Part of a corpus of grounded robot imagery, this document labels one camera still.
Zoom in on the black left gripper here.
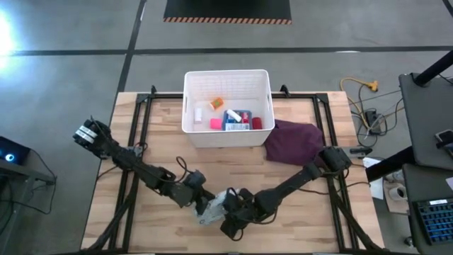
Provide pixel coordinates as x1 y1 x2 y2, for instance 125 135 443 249
175 187 217 216

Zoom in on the grey-white printed plastic package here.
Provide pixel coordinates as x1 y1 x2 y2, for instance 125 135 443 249
193 188 241 226

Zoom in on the blue first aid kit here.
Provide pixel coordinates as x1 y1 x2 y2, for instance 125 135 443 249
222 109 253 132

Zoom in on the white plastic basket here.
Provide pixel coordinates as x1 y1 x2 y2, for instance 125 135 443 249
181 69 276 149

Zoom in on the maroon cloth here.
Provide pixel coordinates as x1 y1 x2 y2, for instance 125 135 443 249
264 119 325 167

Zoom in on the white paper sheet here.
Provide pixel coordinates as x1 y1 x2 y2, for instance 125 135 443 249
362 157 386 200

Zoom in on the white tape roll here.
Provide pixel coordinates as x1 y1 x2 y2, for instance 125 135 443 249
388 183 408 201

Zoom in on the black desk strut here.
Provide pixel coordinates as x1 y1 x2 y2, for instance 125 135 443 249
365 145 415 182

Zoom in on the black power strip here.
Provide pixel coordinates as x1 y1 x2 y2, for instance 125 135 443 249
364 108 382 135

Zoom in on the black hazard-striped floor mat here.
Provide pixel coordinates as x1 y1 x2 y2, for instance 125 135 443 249
163 0 292 26

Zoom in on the black device with blue light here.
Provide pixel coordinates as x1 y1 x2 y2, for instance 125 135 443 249
0 136 31 167

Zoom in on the backlit laptop keyboard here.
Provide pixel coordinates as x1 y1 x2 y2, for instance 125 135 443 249
415 198 453 246

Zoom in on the black desk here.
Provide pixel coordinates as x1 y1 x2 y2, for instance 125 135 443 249
398 72 453 171

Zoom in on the black phone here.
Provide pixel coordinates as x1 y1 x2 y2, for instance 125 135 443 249
435 129 453 149

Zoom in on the black pole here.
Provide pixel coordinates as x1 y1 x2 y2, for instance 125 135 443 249
412 49 453 87

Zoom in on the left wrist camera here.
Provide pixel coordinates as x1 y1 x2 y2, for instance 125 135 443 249
185 169 207 191

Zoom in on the black aluminium frame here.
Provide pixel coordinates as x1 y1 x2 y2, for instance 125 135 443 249
84 84 386 254

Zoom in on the yellow extension cable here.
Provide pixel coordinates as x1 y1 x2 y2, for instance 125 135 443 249
339 77 379 125

